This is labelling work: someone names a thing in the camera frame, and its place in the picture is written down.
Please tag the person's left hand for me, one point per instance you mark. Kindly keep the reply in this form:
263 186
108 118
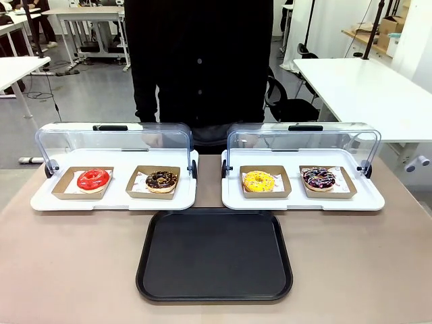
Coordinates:
250 140

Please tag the person's right hand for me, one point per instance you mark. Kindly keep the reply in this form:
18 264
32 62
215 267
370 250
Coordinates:
151 139

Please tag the purple chocolate sprinkled donut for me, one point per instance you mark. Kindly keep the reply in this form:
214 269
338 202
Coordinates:
312 184

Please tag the white printed paper liner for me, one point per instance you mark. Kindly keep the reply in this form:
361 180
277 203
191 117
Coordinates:
278 184
138 185
71 187
341 184

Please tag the brown cardboard donut tray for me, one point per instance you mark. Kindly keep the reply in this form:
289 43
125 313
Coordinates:
60 190
285 189
351 189
132 194

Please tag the person's left forearm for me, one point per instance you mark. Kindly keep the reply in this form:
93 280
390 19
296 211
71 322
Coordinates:
254 101

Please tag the person's right forearm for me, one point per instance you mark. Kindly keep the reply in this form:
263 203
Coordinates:
145 101

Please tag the yellow sprinkled donut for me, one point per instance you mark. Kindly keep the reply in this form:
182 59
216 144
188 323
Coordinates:
251 184

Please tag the chocolate donut with nuts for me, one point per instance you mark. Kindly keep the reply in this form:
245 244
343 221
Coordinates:
152 184

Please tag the red glazed donut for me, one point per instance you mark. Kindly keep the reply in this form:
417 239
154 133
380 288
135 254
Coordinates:
84 182

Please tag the black plastic serving tray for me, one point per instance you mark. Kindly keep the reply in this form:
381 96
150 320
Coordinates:
216 256

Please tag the clear display case lid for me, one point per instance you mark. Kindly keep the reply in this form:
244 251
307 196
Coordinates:
303 138
111 138

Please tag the black office chair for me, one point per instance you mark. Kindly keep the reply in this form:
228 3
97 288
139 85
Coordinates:
287 108

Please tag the white display case base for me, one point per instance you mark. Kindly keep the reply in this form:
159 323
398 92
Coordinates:
297 204
114 204

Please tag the person in black cardigan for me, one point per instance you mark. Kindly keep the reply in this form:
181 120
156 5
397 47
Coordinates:
199 50

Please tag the large white table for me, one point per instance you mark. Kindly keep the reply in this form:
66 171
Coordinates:
364 94

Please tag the grey background desk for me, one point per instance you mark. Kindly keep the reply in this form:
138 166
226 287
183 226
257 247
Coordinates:
87 11

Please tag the wooden shelf board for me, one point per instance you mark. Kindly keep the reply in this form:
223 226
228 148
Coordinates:
364 40

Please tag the small white table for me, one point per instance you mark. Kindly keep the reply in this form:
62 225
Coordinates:
17 69

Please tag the brown cardboard box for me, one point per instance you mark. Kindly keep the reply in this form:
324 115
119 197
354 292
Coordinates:
391 25

